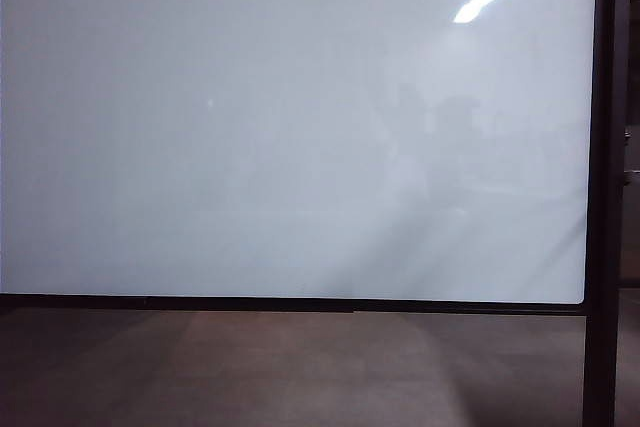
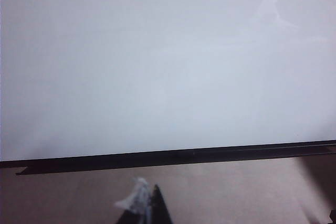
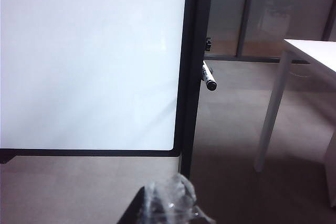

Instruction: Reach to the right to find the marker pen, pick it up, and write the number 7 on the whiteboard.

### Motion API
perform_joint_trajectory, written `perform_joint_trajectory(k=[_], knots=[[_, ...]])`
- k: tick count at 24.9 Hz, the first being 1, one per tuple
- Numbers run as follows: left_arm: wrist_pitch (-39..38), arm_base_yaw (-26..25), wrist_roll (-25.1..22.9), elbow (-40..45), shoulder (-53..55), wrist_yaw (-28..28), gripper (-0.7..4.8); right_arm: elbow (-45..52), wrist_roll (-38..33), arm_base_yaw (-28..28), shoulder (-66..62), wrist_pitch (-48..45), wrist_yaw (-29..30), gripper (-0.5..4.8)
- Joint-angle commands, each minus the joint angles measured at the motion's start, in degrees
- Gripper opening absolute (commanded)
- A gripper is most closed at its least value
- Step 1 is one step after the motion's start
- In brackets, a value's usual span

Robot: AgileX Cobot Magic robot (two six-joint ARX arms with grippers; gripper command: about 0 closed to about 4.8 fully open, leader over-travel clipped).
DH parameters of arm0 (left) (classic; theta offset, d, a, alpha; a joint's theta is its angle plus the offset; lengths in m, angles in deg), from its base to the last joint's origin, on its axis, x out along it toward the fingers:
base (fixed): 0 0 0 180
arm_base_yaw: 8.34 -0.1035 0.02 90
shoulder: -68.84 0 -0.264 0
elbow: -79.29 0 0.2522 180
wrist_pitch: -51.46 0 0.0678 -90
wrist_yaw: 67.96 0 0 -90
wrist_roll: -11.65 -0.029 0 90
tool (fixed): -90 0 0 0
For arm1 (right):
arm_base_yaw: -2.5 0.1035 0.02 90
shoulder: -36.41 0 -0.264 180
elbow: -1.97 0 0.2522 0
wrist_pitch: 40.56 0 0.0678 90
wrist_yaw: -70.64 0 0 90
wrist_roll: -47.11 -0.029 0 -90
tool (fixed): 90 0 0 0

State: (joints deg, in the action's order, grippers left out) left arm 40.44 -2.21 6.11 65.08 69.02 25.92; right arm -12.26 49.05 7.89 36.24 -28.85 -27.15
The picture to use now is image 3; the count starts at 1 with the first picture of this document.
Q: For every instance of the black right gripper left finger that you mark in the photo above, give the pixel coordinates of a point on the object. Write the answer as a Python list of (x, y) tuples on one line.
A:
[(134, 208)]

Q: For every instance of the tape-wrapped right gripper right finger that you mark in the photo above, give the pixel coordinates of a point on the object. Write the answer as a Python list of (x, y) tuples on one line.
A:
[(173, 200)]

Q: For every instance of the white whiteboard marker pen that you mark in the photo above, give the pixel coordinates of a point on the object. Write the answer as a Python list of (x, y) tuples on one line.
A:
[(209, 77)]

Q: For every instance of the black pen holder hook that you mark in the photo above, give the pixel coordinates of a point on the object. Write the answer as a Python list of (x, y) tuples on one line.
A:
[(211, 70)]

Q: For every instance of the black clamp knob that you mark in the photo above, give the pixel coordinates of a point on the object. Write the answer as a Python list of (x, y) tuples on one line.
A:
[(208, 44)]

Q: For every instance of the white table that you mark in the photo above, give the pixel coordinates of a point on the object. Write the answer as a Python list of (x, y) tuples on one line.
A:
[(309, 51)]

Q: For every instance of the white board with black frame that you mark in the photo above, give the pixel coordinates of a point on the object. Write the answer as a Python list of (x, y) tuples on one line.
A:
[(78, 51)]

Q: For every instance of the glass partition with dark frame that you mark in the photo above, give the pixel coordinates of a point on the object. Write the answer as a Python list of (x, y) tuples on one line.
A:
[(245, 11)]

